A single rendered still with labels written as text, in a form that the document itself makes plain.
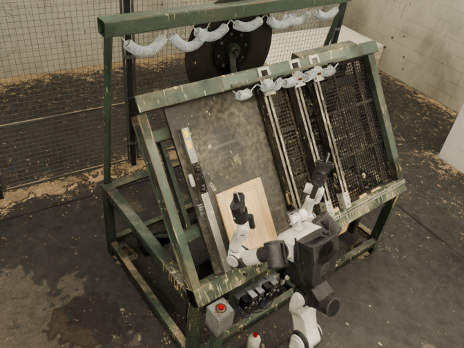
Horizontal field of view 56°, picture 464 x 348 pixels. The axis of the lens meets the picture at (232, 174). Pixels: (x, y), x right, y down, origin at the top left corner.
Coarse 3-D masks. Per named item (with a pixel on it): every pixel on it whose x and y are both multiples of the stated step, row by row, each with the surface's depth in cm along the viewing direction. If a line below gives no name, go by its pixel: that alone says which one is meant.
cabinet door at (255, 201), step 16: (224, 192) 281; (240, 192) 288; (256, 192) 295; (224, 208) 280; (256, 208) 294; (224, 224) 280; (256, 224) 294; (272, 224) 301; (256, 240) 293; (272, 240) 300
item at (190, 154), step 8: (184, 128) 265; (184, 144) 266; (192, 144) 267; (192, 152) 267; (192, 160) 266; (192, 168) 267; (200, 200) 272; (208, 200) 271; (208, 208) 271; (208, 216) 271; (208, 224) 274; (216, 224) 274; (216, 232) 274; (216, 240) 273; (216, 248) 275; (224, 248) 276; (224, 256) 276; (224, 264) 276; (224, 272) 276
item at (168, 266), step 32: (128, 224) 324; (160, 224) 414; (192, 224) 335; (352, 224) 413; (384, 224) 405; (160, 256) 296; (352, 256) 398; (160, 320) 334; (192, 320) 280; (256, 320) 339
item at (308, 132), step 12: (300, 72) 310; (312, 72) 298; (300, 84) 309; (300, 96) 314; (300, 108) 313; (300, 120) 316; (300, 132) 320; (312, 132) 318; (312, 144) 320; (312, 156) 318; (312, 168) 322; (324, 192) 322; (324, 204) 324
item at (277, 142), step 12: (276, 84) 285; (264, 96) 291; (264, 108) 299; (264, 120) 303; (276, 120) 300; (276, 132) 302; (276, 144) 301; (276, 156) 305; (288, 168) 305; (288, 180) 304; (288, 192) 307; (288, 204) 311; (300, 204) 309
